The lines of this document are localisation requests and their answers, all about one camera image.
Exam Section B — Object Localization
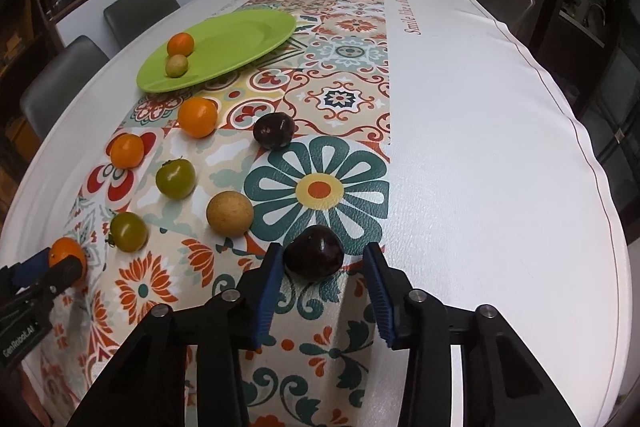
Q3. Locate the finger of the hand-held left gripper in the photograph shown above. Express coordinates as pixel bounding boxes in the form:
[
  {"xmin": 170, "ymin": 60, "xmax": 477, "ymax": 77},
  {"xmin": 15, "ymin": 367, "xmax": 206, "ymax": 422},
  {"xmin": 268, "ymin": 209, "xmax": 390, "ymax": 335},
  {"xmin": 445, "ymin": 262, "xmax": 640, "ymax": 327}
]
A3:
[
  {"xmin": 20, "ymin": 255, "xmax": 87, "ymax": 304},
  {"xmin": 0, "ymin": 248, "xmax": 52, "ymax": 290}
]

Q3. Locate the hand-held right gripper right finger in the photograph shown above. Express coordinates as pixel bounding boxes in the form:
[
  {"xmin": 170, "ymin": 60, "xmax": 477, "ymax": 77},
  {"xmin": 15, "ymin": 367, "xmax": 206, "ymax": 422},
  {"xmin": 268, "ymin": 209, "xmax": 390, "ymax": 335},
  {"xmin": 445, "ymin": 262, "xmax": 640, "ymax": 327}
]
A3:
[{"xmin": 362, "ymin": 243, "xmax": 583, "ymax": 427}]

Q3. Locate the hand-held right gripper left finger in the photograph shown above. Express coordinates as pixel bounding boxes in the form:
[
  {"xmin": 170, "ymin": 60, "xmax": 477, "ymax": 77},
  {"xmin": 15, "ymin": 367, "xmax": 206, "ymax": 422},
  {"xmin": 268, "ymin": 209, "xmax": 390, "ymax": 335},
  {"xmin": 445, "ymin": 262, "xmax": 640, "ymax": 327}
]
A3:
[{"xmin": 67, "ymin": 243, "xmax": 286, "ymax": 427}]

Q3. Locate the small orange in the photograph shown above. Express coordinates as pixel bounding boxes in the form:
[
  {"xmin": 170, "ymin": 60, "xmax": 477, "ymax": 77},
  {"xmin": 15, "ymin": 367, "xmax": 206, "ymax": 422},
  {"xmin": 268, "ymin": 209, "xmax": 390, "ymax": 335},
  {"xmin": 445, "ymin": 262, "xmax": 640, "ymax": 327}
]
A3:
[
  {"xmin": 166, "ymin": 32, "xmax": 195, "ymax": 56},
  {"xmin": 48, "ymin": 237, "xmax": 88, "ymax": 290},
  {"xmin": 109, "ymin": 133, "xmax": 146, "ymax": 169}
]

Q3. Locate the dark purple plum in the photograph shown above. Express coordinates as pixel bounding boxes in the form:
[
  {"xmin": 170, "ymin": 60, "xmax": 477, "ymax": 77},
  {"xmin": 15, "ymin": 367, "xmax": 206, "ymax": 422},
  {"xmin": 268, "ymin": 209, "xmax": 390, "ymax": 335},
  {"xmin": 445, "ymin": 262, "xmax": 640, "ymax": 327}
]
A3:
[
  {"xmin": 252, "ymin": 112, "xmax": 296, "ymax": 151},
  {"xmin": 284, "ymin": 225, "xmax": 345, "ymax": 284}
]

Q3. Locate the green tomato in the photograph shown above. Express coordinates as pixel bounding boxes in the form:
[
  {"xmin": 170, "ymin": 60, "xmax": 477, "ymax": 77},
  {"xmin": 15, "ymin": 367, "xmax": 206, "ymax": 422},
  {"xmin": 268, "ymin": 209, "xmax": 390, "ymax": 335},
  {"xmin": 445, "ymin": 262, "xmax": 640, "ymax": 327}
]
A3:
[
  {"xmin": 109, "ymin": 211, "xmax": 150, "ymax": 254},
  {"xmin": 155, "ymin": 158, "xmax": 197, "ymax": 200}
]

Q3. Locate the large orange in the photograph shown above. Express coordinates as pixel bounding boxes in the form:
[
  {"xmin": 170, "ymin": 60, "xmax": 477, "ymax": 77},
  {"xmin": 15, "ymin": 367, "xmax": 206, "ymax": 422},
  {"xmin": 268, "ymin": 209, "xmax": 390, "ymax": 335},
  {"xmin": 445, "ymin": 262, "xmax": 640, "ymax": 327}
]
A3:
[{"xmin": 177, "ymin": 97, "xmax": 219, "ymax": 139}]

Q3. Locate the small yellow-green fruit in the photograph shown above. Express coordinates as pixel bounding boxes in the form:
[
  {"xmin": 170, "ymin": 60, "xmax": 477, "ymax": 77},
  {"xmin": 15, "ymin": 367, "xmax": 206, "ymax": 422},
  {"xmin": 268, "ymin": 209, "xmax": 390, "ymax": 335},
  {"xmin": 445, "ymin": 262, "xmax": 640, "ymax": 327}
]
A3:
[{"xmin": 165, "ymin": 55, "xmax": 190, "ymax": 78}]

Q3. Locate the green plate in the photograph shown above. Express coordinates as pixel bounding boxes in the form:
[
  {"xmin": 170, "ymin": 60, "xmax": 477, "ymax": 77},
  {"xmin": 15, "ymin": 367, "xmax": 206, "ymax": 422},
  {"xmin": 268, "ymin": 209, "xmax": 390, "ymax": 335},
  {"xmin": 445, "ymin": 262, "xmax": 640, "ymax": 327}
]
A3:
[{"xmin": 136, "ymin": 9, "xmax": 297, "ymax": 94}]

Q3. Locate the tan round fruit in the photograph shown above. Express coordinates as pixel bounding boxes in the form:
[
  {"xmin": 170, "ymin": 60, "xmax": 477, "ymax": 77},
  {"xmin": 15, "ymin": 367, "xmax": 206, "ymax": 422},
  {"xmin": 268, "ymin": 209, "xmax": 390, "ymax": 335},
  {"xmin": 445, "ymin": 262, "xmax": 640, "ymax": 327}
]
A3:
[{"xmin": 206, "ymin": 191, "xmax": 255, "ymax": 237}]

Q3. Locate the grey dining chair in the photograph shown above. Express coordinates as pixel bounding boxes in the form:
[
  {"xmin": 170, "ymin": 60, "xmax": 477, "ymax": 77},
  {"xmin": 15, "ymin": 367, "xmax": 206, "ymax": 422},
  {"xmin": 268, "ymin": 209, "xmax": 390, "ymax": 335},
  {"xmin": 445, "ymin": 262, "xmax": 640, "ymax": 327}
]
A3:
[
  {"xmin": 103, "ymin": 0, "xmax": 181, "ymax": 50},
  {"xmin": 462, "ymin": 0, "xmax": 536, "ymax": 42},
  {"xmin": 20, "ymin": 35, "xmax": 111, "ymax": 142}
]

